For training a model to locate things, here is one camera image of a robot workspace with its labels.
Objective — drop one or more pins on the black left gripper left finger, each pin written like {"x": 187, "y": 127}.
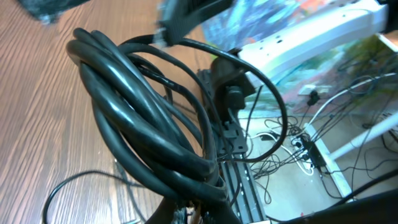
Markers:
{"x": 169, "y": 212}

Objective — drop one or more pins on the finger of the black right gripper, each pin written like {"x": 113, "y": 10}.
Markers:
{"x": 48, "y": 11}
{"x": 177, "y": 18}

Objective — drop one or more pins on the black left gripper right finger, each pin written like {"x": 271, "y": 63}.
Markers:
{"x": 218, "y": 213}

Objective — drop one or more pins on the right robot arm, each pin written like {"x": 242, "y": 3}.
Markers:
{"x": 330, "y": 50}

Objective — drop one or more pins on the black power strip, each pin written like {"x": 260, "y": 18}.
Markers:
{"x": 313, "y": 152}

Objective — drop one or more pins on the black mounting rail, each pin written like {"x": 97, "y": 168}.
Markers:
{"x": 227, "y": 91}

